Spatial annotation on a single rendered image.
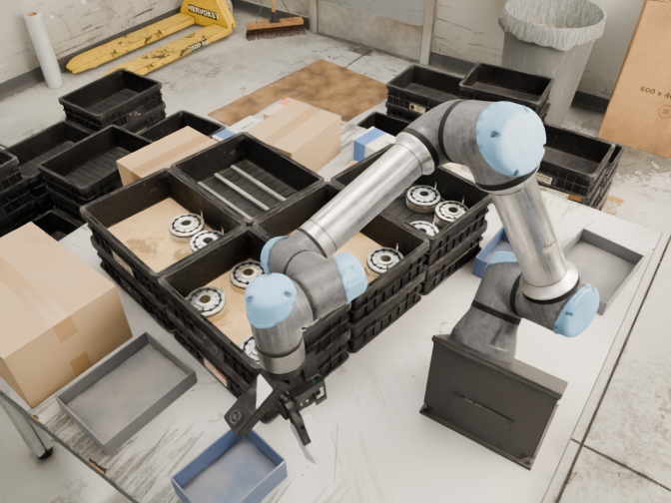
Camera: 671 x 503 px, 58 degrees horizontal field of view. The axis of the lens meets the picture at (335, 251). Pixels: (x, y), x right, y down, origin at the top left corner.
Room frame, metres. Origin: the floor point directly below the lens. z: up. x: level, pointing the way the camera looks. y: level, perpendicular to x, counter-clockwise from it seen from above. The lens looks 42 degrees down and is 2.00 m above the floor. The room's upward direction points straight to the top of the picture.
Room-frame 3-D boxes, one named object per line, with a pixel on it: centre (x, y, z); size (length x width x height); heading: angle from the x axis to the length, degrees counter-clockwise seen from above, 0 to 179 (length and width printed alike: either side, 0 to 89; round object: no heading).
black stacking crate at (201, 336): (1.04, 0.20, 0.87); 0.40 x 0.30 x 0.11; 45
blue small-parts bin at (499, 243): (1.37, -0.53, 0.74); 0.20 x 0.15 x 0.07; 143
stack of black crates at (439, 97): (3.00, -0.51, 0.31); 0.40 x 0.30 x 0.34; 56
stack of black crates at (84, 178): (2.15, 0.99, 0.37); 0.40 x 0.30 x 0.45; 145
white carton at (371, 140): (1.93, -0.17, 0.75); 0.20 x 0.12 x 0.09; 46
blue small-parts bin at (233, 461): (0.66, 0.23, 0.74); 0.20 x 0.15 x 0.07; 136
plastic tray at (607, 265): (1.33, -0.77, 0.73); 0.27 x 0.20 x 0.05; 138
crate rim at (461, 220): (1.47, -0.22, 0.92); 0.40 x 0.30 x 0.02; 45
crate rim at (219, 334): (1.04, 0.20, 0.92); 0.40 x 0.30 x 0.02; 45
